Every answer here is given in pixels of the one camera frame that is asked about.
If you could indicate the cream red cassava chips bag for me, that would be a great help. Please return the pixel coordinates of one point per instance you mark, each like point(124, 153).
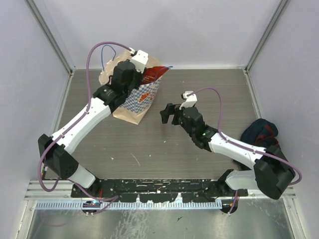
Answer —
point(154, 73)

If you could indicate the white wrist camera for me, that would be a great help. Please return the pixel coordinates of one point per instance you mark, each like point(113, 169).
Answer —
point(140, 60)
point(189, 98)

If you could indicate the aluminium front rail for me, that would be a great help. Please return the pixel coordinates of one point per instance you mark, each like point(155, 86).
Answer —
point(67, 196)

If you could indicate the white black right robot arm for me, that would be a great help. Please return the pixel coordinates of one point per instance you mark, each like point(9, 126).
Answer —
point(268, 169)

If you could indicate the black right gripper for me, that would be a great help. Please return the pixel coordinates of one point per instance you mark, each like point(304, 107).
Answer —
point(169, 110)

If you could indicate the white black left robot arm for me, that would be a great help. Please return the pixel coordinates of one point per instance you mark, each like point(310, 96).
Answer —
point(56, 150)

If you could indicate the aluminium corner post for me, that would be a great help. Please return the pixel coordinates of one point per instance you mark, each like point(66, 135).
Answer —
point(267, 32)
point(47, 30)

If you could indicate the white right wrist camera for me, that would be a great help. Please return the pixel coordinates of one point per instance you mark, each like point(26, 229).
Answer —
point(189, 98)

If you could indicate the left aluminium corner post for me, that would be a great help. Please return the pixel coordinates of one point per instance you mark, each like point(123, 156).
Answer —
point(47, 30)

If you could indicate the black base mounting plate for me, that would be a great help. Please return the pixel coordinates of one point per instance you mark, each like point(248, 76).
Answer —
point(161, 190)

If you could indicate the dark blue red cloth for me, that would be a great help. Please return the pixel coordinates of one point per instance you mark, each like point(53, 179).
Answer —
point(261, 133)

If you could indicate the blue checkered paper bag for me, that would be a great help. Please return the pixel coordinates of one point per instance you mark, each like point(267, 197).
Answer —
point(139, 101)

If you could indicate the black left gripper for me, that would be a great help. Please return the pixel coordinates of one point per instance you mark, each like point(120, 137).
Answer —
point(139, 75)

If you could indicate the right aluminium corner post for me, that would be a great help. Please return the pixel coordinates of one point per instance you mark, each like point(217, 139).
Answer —
point(267, 32)

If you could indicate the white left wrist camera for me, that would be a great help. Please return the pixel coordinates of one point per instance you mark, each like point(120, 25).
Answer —
point(140, 60)

